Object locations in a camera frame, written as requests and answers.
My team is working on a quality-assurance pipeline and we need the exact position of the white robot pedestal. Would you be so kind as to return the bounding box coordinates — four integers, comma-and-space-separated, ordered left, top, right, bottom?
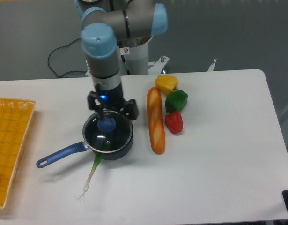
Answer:
85, 35, 217, 77

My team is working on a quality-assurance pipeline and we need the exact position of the black cable on floor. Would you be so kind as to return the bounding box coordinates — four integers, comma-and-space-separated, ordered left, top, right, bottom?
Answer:
47, 37, 88, 79

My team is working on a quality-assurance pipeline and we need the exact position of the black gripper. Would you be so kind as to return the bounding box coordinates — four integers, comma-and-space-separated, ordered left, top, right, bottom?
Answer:
87, 83, 139, 120

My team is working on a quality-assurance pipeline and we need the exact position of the red bell pepper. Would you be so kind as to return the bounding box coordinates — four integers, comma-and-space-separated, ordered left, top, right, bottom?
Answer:
165, 111, 183, 134

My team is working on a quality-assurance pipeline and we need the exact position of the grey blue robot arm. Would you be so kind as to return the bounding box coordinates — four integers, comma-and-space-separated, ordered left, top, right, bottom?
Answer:
74, 0, 168, 120

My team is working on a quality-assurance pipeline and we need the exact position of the baguette bread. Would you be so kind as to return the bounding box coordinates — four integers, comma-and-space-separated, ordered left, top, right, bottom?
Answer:
146, 87, 165, 155

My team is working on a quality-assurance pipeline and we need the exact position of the glass pot lid blue knob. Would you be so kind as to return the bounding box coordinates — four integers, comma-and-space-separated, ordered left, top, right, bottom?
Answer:
82, 111, 133, 153

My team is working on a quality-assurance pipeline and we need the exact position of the dark pot blue handle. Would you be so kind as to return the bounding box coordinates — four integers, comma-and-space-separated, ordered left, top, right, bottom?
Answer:
36, 112, 134, 168

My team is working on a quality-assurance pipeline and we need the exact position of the green bell pepper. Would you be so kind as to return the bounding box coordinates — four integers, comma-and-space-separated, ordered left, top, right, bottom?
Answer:
165, 90, 188, 113

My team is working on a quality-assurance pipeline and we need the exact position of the yellow woven basket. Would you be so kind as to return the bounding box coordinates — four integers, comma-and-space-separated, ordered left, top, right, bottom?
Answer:
0, 97, 36, 209

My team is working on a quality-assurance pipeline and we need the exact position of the green spring onion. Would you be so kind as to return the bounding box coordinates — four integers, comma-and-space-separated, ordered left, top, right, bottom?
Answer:
74, 135, 111, 202

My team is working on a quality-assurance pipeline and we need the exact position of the yellow bell pepper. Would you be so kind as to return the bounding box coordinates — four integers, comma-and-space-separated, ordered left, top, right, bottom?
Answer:
155, 75, 178, 95

